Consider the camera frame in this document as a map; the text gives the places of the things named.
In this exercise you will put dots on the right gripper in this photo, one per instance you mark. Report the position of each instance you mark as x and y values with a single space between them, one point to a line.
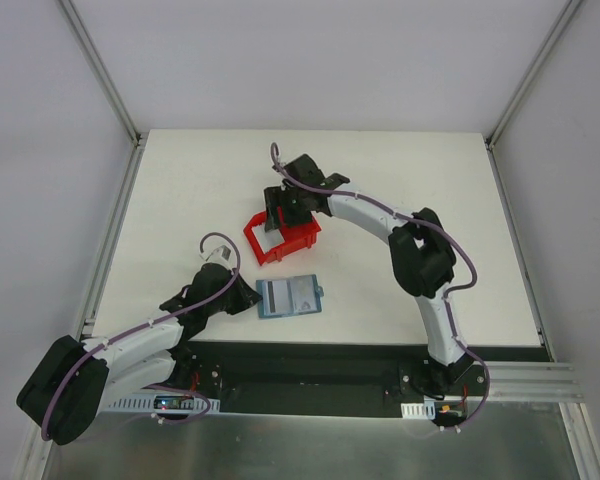
284 209

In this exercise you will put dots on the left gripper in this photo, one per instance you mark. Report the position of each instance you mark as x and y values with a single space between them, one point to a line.
237 298

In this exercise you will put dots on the red plastic bin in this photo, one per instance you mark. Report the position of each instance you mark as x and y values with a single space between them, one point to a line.
295 239

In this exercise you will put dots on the white magnetic-stripe card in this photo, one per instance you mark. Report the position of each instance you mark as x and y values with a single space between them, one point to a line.
304 295
277 298

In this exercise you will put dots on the blue leather card holder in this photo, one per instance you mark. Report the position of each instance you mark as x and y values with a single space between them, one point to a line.
291 296

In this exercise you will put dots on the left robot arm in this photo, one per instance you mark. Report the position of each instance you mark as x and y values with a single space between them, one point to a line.
110 350

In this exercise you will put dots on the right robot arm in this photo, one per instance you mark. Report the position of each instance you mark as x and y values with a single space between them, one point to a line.
422 256

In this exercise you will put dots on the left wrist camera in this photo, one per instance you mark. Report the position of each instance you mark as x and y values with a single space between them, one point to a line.
220 255

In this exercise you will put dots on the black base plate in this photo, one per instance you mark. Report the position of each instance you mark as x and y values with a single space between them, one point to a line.
292 379

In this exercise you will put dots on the left white cable duct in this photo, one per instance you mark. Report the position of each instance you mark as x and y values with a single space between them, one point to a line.
163 403

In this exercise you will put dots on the white cable duct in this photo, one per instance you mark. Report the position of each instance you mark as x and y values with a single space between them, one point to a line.
418 411
163 403

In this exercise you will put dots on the right white cable duct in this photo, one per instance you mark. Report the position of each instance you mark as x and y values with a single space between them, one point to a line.
418 411

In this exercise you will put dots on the left aluminium frame post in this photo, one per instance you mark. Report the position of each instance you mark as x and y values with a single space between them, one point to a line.
99 70

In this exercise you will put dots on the aluminium frame post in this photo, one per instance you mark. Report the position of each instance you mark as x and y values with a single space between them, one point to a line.
548 45
99 70

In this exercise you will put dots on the aluminium front rail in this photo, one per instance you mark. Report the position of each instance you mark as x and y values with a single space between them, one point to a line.
546 382

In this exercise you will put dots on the right aluminium frame post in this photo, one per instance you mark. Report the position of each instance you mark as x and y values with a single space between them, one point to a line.
548 45

